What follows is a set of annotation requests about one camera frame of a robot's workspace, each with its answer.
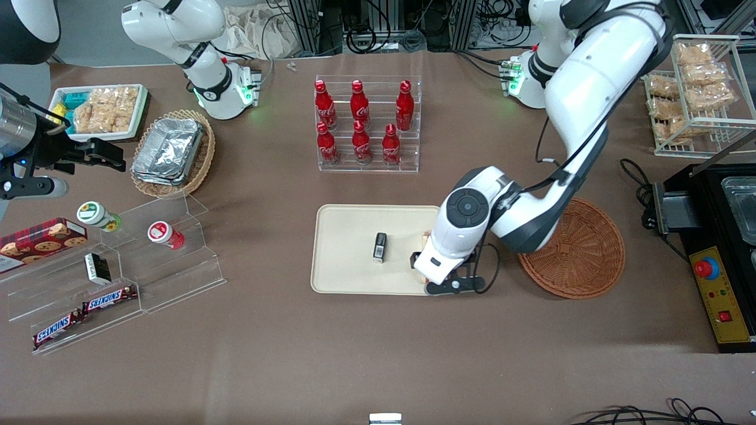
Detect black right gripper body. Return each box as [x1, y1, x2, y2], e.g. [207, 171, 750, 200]
[22, 131, 93, 176]

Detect triangular sandwich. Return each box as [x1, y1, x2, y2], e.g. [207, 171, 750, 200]
[419, 231, 434, 287]

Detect white rectangular snack tray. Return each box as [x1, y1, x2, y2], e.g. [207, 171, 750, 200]
[49, 84, 149, 143]

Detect aluminium foil tray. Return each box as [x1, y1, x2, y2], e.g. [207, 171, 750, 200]
[132, 168, 191, 188]
[132, 117, 204, 181]

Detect beige plastic tray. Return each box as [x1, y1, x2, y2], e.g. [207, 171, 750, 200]
[311, 204, 448, 296]

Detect oval light wicker basket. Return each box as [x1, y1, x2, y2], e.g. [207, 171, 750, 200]
[131, 110, 217, 199]

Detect round brown wicker basket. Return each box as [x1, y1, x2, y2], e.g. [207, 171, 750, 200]
[518, 197, 626, 300]

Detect clear rice cracker bag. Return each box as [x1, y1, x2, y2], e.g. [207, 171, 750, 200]
[73, 103, 138, 135]
[87, 86, 140, 114]

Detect green sunflower lid cup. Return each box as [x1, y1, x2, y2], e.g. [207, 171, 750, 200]
[77, 201, 122, 233]

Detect red lid cup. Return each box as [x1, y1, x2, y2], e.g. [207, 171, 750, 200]
[147, 221, 185, 250]

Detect red cookie box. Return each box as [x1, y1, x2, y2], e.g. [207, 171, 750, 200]
[0, 218, 89, 274]

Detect black and white small box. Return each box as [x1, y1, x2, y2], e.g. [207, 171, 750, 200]
[84, 253, 112, 286]

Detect red cola bottle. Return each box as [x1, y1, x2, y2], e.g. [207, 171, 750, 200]
[350, 79, 372, 128]
[351, 120, 373, 165]
[382, 123, 403, 168]
[316, 121, 341, 166]
[395, 80, 416, 132]
[314, 80, 338, 131]

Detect clear acrylic step display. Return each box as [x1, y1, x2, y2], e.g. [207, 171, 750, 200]
[0, 194, 227, 357]

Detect brown Snickers bar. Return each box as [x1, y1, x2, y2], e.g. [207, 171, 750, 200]
[32, 309, 84, 349]
[81, 285, 139, 314]

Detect clear acrylic bottle rack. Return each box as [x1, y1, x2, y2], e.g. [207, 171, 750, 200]
[315, 75, 422, 174]

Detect cream cloth bag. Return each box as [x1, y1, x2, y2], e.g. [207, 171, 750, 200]
[223, 5, 299, 60]

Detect black grey power box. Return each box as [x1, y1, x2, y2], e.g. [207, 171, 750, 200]
[651, 180, 702, 235]

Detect clear fried snack bag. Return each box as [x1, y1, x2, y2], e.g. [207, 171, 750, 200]
[649, 97, 687, 120]
[687, 81, 737, 113]
[676, 43, 713, 66]
[648, 76, 681, 99]
[652, 117, 690, 144]
[683, 63, 728, 87]

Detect black appliance housing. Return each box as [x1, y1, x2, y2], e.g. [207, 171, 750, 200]
[661, 127, 756, 355]

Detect yellow emergency stop box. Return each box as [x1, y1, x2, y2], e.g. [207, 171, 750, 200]
[689, 246, 754, 345]

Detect steel pan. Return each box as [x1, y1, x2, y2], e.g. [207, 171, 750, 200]
[721, 176, 756, 244]

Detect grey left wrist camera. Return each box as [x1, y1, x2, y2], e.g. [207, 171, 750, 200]
[425, 272, 487, 296]

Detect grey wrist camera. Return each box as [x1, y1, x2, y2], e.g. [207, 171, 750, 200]
[0, 176, 70, 201]
[425, 272, 487, 296]

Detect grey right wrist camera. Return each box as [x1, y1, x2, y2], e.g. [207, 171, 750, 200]
[0, 176, 70, 201]

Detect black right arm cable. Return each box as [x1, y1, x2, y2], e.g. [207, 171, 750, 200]
[0, 83, 73, 129]

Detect black base cables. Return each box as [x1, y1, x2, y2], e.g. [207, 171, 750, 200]
[454, 50, 510, 81]

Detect black appliance cable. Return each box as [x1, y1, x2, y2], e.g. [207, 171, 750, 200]
[619, 158, 657, 230]

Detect black background cable bundle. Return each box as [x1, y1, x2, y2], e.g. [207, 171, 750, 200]
[260, 0, 535, 55]

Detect black floor cables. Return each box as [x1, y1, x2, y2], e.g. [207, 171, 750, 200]
[569, 398, 756, 425]

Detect white wire rack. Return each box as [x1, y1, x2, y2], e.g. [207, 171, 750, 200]
[643, 34, 756, 159]

